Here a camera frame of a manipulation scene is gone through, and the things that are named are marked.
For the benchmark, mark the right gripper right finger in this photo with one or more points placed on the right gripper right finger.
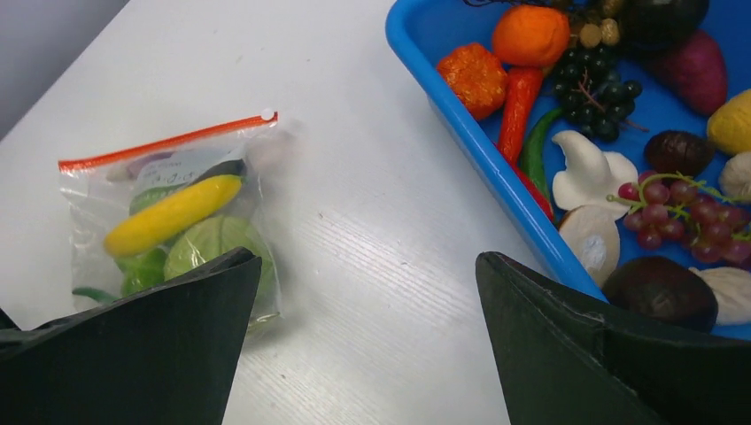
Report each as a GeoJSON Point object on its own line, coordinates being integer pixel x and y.
{"type": "Point", "coordinates": [564, 357]}

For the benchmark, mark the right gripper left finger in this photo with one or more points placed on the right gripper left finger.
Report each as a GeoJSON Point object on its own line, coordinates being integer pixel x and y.
{"type": "Point", "coordinates": [166, 355]}

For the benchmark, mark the green toy mango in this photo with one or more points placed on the green toy mango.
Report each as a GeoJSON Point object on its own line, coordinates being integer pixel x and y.
{"type": "Point", "coordinates": [142, 272]}

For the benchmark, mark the long green toy bean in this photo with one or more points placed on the long green toy bean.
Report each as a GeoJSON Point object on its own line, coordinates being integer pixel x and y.
{"type": "Point", "coordinates": [100, 296]}

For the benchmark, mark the green toy cabbage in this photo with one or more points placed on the green toy cabbage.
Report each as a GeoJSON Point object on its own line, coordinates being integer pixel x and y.
{"type": "Point", "coordinates": [214, 237]}

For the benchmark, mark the yellow toy banana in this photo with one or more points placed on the yellow toy banana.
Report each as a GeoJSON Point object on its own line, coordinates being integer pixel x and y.
{"type": "Point", "coordinates": [170, 216]}

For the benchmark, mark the clear zip bag orange zipper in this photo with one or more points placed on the clear zip bag orange zipper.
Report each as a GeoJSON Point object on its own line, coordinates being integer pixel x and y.
{"type": "Point", "coordinates": [97, 206]}

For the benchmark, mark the dark purple toy eggplant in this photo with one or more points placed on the dark purple toy eggplant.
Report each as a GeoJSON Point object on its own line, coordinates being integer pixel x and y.
{"type": "Point", "coordinates": [236, 167]}

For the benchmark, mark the brown toy shiitake mushroom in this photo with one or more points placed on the brown toy shiitake mushroom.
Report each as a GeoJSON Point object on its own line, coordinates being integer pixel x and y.
{"type": "Point", "coordinates": [663, 290]}

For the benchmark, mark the red toy grapes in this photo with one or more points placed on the red toy grapes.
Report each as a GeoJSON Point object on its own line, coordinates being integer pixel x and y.
{"type": "Point", "coordinates": [677, 210]}

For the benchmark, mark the white toy mushroom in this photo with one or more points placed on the white toy mushroom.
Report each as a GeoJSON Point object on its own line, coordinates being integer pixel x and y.
{"type": "Point", "coordinates": [590, 174]}

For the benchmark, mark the green toy cucumber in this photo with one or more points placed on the green toy cucumber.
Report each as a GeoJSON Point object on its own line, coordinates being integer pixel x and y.
{"type": "Point", "coordinates": [531, 160]}

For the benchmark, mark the red toy chili pepper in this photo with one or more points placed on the red toy chili pepper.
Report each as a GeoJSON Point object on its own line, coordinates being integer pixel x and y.
{"type": "Point", "coordinates": [538, 196]}

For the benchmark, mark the dark dried date toy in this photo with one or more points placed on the dark dried date toy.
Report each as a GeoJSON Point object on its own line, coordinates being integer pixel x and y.
{"type": "Point", "coordinates": [678, 151]}

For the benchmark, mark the white toy garlic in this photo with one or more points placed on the white toy garlic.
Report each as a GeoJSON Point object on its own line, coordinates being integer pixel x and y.
{"type": "Point", "coordinates": [734, 179]}

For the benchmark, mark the black toy grapes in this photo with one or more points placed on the black toy grapes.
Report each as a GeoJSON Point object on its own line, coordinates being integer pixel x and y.
{"type": "Point", "coordinates": [592, 94]}

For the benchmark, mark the orange red toy carrot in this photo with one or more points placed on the orange red toy carrot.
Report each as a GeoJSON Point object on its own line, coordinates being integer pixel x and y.
{"type": "Point", "coordinates": [524, 84]}

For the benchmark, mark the orange toy walnut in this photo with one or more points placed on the orange toy walnut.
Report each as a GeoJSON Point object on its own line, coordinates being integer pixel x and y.
{"type": "Point", "coordinates": [728, 128]}

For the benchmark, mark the orange toy tangerine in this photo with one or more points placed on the orange toy tangerine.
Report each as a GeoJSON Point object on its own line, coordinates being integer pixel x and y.
{"type": "Point", "coordinates": [476, 77]}

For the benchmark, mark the magenta toy sweet potato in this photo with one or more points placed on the magenta toy sweet potato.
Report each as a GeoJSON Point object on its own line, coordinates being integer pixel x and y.
{"type": "Point", "coordinates": [694, 71]}

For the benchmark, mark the round orange toy fruit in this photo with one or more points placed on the round orange toy fruit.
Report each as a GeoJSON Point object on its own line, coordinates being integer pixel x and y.
{"type": "Point", "coordinates": [529, 35]}

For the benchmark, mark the brown longan cluster toy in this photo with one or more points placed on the brown longan cluster toy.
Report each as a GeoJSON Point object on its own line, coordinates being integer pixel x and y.
{"type": "Point", "coordinates": [592, 23]}

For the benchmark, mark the dark plum toy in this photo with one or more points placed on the dark plum toy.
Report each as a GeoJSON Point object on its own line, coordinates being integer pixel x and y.
{"type": "Point", "coordinates": [652, 25]}

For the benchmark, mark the blue plastic bin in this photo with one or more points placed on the blue plastic bin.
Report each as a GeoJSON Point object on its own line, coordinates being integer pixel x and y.
{"type": "Point", "coordinates": [422, 32]}

